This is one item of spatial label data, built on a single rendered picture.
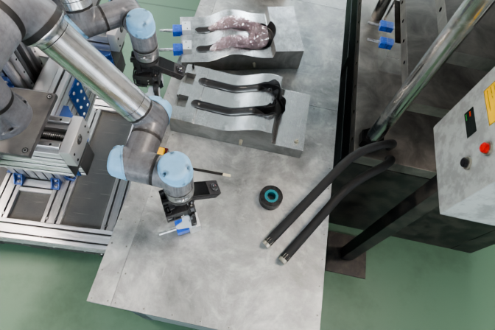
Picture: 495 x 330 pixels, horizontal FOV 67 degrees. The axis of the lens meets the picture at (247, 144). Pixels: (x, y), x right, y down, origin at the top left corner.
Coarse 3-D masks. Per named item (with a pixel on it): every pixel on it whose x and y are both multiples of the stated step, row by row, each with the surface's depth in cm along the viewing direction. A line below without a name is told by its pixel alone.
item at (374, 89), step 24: (360, 0) 194; (360, 24) 182; (360, 48) 174; (360, 72) 167; (384, 72) 168; (360, 96) 160; (384, 96) 161; (360, 120) 154; (408, 120) 156; (432, 120) 158; (408, 144) 150; (432, 144) 151; (408, 168) 146; (432, 168) 146
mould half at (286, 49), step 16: (208, 16) 164; (240, 16) 162; (256, 16) 165; (272, 16) 161; (288, 16) 162; (192, 32) 159; (224, 32) 156; (240, 32) 157; (288, 32) 157; (192, 48) 155; (240, 48) 152; (272, 48) 156; (288, 48) 153; (208, 64) 154; (224, 64) 155; (240, 64) 156; (256, 64) 157; (272, 64) 158; (288, 64) 159
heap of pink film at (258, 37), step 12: (216, 24) 158; (228, 24) 156; (240, 24) 156; (252, 24) 159; (228, 36) 153; (240, 36) 152; (252, 36) 156; (264, 36) 156; (216, 48) 153; (252, 48) 154
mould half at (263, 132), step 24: (192, 72) 144; (216, 72) 146; (192, 96) 139; (216, 96) 140; (240, 96) 140; (264, 96) 136; (288, 96) 147; (192, 120) 134; (216, 120) 135; (240, 120) 134; (264, 120) 131; (288, 120) 141; (264, 144) 137; (288, 144) 136
